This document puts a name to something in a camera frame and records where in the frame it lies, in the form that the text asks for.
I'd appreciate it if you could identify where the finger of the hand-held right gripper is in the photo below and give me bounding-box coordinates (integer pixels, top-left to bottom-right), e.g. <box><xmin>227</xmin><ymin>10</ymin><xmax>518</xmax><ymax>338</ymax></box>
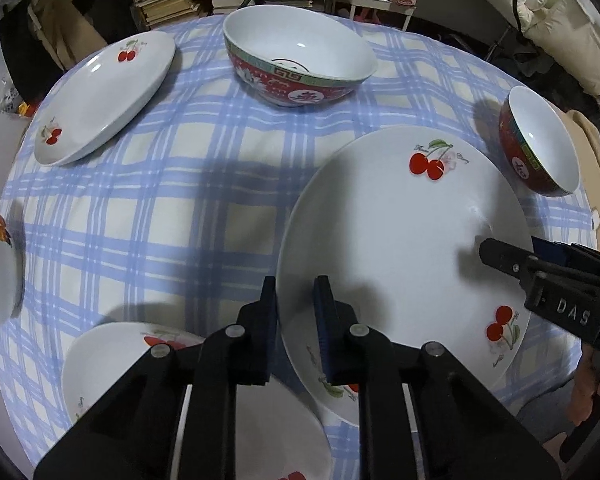
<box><xmin>479</xmin><ymin>237</ymin><xmax>537</xmax><ymax>286</ymax></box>
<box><xmin>534</xmin><ymin>240</ymin><xmax>600</xmax><ymax>286</ymax></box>

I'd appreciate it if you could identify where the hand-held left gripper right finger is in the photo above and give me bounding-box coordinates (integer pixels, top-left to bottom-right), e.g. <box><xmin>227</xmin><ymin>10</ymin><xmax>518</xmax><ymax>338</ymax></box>
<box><xmin>314</xmin><ymin>275</ymin><xmax>563</xmax><ymax>480</ymax></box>

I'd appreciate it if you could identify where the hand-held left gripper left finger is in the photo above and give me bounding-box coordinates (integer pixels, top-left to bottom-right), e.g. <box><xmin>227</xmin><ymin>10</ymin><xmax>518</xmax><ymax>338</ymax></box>
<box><xmin>32</xmin><ymin>276</ymin><xmax>281</xmax><ymax>480</ymax></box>

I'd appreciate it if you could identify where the large white cherry plate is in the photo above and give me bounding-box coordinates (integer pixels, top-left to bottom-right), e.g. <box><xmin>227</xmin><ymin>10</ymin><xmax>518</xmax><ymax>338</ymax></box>
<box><xmin>275</xmin><ymin>125</ymin><xmax>536</xmax><ymax>428</ymax></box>

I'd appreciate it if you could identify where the white bowl with orange print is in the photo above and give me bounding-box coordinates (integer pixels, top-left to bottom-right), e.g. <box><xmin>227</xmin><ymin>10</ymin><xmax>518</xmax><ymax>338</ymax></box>
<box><xmin>0</xmin><ymin>202</ymin><xmax>25</xmax><ymax>332</ymax></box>

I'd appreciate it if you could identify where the large red patterned bowl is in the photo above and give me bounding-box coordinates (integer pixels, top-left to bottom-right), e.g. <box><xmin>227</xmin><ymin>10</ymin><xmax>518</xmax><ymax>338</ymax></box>
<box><xmin>222</xmin><ymin>6</ymin><xmax>378</xmax><ymax>108</ymax></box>

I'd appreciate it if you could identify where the person's right hand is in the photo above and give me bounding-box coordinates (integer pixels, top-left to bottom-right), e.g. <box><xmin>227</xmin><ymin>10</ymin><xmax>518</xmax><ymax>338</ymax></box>
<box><xmin>567</xmin><ymin>354</ymin><xmax>600</xmax><ymax>425</ymax></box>

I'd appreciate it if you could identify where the beige cloth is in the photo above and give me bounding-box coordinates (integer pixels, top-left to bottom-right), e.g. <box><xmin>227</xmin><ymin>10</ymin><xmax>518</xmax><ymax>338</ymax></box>
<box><xmin>564</xmin><ymin>109</ymin><xmax>600</xmax><ymax>252</ymax></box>

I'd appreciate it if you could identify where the small red patterned bowl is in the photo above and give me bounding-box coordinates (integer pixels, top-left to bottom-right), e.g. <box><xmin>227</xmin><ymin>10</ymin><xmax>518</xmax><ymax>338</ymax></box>
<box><xmin>497</xmin><ymin>85</ymin><xmax>581</xmax><ymax>197</ymax></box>

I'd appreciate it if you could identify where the blue plaid tablecloth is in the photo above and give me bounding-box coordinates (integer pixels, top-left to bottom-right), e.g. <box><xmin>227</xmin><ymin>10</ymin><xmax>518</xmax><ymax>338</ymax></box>
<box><xmin>0</xmin><ymin>12</ymin><xmax>600</xmax><ymax>480</ymax></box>

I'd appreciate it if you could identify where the white padded coat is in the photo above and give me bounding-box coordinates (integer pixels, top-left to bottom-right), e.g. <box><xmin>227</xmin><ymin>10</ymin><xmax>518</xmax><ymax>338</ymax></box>
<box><xmin>455</xmin><ymin>0</ymin><xmax>600</xmax><ymax>96</ymax></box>

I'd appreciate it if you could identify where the stack of old books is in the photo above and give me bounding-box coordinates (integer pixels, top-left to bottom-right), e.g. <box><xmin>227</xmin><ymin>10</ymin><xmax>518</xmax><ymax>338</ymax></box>
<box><xmin>130</xmin><ymin>0</ymin><xmax>202</xmax><ymax>29</ymax></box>

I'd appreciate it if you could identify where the dark hanging jacket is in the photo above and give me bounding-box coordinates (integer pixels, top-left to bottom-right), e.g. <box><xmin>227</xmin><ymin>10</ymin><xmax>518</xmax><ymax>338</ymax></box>
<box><xmin>80</xmin><ymin>0</ymin><xmax>138</xmax><ymax>47</ymax></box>

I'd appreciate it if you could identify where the clear plastic bag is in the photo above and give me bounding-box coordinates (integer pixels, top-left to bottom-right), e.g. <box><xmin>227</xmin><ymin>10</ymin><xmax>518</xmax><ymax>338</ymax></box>
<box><xmin>0</xmin><ymin>77</ymin><xmax>42</xmax><ymax>119</ymax></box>

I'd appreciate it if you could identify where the black hanging garment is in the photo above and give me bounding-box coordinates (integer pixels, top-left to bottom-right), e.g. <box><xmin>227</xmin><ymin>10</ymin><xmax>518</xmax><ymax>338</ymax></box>
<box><xmin>0</xmin><ymin>2</ymin><xmax>67</xmax><ymax>103</ymax></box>

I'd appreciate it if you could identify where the beige hanging garment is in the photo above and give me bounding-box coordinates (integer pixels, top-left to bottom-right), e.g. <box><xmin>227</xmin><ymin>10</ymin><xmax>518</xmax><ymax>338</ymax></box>
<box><xmin>40</xmin><ymin>0</ymin><xmax>112</xmax><ymax>73</ymax></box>

